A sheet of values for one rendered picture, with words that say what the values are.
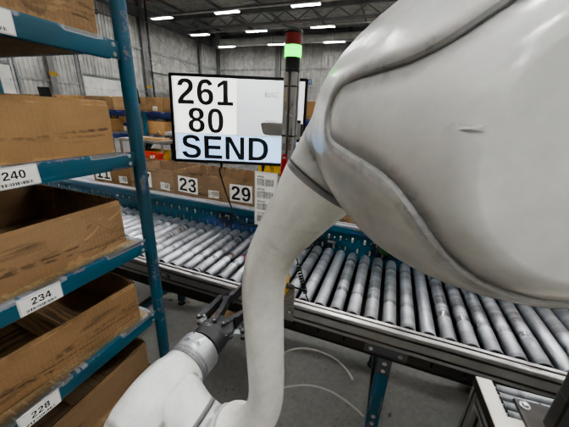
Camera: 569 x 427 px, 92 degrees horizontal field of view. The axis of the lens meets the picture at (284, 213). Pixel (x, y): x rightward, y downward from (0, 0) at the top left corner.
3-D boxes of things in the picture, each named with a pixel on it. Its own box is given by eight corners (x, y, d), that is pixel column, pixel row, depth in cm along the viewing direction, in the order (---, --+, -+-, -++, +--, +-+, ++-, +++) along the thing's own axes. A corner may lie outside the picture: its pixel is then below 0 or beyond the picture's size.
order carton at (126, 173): (94, 181, 215) (90, 159, 209) (126, 174, 241) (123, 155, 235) (132, 187, 202) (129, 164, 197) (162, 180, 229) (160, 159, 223)
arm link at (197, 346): (163, 342, 54) (184, 323, 60) (168, 377, 57) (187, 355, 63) (201, 357, 51) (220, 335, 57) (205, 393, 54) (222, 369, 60)
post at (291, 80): (264, 313, 112) (269, 71, 82) (269, 307, 116) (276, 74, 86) (292, 322, 108) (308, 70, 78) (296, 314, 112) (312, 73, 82)
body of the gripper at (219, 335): (218, 339, 57) (240, 312, 65) (185, 327, 59) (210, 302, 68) (219, 367, 59) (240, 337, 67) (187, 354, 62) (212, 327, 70)
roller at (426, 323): (419, 344, 95) (422, 332, 94) (411, 271, 141) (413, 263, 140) (435, 348, 94) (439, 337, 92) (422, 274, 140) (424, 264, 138)
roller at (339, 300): (327, 318, 106) (328, 307, 104) (348, 257, 152) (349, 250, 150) (339, 321, 104) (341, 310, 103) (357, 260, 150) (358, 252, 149)
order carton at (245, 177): (223, 202, 177) (222, 176, 172) (245, 192, 203) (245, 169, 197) (278, 213, 164) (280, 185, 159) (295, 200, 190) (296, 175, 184)
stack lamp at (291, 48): (281, 56, 80) (282, 31, 78) (287, 59, 84) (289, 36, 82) (298, 55, 78) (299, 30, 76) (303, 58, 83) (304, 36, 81)
